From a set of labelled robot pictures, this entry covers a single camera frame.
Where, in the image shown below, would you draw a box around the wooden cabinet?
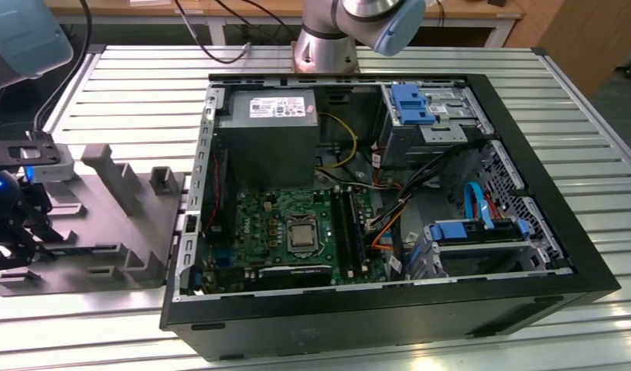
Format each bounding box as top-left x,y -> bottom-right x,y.
515,0 -> 631,100

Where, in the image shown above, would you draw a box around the blue flat data wire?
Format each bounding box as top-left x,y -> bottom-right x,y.
463,181 -> 497,229

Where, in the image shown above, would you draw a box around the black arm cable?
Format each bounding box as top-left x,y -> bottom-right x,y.
34,0 -> 94,134

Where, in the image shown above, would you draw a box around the silver CPU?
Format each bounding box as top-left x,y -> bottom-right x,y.
288,225 -> 320,248

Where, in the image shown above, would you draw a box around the black open PC case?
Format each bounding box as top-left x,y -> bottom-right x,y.
158,72 -> 621,362

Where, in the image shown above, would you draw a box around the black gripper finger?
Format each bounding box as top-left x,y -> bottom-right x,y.
15,187 -> 57,264
0,241 -> 38,271

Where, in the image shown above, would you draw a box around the black RAM slot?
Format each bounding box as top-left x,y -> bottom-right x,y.
329,185 -> 348,277

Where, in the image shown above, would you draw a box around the grey parts rack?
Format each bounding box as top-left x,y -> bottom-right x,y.
0,143 -> 187,298

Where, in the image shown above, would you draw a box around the black graphics card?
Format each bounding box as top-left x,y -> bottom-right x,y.
256,264 -> 333,290

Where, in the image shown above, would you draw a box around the CPU socket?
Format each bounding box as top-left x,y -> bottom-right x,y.
282,215 -> 325,259

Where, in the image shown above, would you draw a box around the silver disk bay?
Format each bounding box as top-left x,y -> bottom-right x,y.
405,222 -> 573,280

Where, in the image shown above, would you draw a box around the silver drive cage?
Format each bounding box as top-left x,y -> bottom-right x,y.
378,83 -> 497,167

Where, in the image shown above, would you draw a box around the grey power supply unit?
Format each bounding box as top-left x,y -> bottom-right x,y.
214,89 -> 320,190

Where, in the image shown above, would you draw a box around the hard disk in blue carrier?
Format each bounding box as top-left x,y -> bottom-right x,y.
426,218 -> 528,243

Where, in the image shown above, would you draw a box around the yellow wire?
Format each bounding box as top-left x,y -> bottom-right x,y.
316,111 -> 358,170

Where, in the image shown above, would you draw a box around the orange wires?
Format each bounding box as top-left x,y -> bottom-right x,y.
370,208 -> 402,252

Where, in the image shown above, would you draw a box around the wooden desk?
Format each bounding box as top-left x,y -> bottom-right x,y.
51,0 -> 525,47

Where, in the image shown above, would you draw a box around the green motherboard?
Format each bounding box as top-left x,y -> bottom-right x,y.
201,187 -> 393,291

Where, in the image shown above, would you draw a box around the blue plastic drive latch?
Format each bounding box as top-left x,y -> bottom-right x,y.
390,83 -> 437,125

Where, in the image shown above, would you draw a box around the black cable bundle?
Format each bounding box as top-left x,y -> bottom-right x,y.
365,141 -> 495,231

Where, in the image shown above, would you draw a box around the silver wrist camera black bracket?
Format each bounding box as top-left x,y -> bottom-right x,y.
0,130 -> 74,183

